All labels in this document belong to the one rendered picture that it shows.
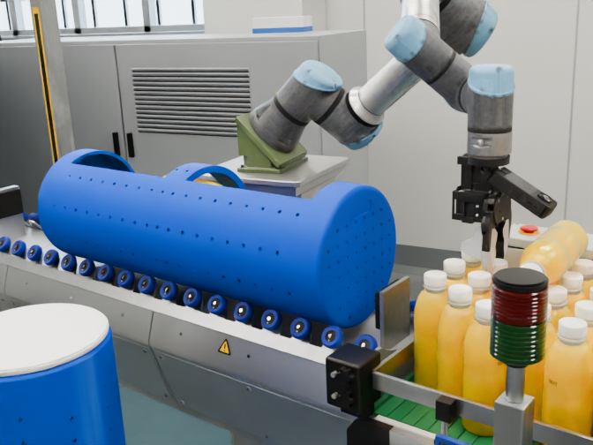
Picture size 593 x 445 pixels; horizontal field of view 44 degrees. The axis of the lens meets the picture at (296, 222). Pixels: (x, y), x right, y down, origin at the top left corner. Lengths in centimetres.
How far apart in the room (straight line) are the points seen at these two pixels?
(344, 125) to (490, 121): 71
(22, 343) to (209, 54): 221
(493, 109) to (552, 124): 285
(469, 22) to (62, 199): 103
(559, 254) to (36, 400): 87
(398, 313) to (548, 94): 278
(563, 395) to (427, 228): 332
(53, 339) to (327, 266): 50
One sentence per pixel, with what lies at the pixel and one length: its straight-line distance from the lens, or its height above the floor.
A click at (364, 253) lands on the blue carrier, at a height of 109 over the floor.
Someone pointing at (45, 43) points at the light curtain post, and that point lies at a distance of 258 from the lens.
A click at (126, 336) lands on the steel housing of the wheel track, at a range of 181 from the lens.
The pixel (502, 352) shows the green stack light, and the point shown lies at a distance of 90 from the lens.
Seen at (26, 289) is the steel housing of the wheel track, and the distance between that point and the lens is 213.
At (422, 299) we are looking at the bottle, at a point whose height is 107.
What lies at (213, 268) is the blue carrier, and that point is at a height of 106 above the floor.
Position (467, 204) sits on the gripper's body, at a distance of 133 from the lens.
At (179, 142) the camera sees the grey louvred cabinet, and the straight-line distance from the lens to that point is 352.
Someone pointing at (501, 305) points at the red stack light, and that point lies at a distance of 88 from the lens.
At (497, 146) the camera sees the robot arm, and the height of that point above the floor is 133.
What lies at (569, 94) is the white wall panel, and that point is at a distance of 409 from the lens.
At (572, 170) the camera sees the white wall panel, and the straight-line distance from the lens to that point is 415.
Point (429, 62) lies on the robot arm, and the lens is 133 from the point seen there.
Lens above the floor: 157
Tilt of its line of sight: 16 degrees down
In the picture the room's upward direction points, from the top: 3 degrees counter-clockwise
